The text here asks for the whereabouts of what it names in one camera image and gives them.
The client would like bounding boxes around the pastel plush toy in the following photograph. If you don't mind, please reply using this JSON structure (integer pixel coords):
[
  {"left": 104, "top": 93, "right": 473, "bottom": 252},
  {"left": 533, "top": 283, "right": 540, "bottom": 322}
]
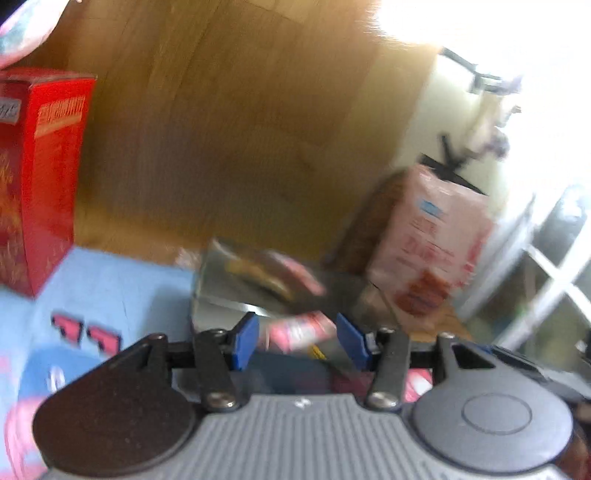
[{"left": 0, "top": 0, "right": 69, "bottom": 69}]

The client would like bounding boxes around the red gift box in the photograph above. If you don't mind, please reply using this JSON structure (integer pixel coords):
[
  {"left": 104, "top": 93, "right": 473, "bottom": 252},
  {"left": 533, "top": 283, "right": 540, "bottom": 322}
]
[{"left": 0, "top": 68, "right": 96, "bottom": 297}]

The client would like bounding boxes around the blue cartoon pig bedsheet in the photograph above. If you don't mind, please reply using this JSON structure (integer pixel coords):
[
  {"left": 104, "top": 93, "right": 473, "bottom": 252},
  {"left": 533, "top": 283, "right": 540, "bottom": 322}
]
[{"left": 1, "top": 248, "right": 193, "bottom": 479}]

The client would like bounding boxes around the white power strip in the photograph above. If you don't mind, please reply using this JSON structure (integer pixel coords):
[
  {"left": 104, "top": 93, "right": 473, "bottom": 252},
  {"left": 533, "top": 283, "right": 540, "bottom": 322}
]
[{"left": 462, "top": 77, "right": 522, "bottom": 160}]

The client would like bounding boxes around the pink snack bag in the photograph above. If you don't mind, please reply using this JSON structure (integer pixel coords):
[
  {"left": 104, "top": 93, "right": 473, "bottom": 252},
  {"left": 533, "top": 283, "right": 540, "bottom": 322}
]
[{"left": 368, "top": 164, "right": 492, "bottom": 330}]

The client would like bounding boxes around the white window frame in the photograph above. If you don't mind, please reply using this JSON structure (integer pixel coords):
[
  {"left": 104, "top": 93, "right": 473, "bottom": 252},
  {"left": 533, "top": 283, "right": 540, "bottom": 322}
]
[{"left": 454, "top": 185, "right": 590, "bottom": 350}]

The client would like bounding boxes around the orange-red snack packet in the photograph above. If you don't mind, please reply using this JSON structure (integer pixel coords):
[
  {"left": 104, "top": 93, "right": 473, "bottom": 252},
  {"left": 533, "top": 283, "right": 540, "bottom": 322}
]
[{"left": 259, "top": 311, "right": 337, "bottom": 354}]

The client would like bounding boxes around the black open cardboard box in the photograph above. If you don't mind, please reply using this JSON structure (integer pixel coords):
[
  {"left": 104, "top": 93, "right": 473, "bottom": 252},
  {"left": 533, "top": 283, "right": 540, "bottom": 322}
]
[{"left": 190, "top": 237, "right": 408, "bottom": 370}]

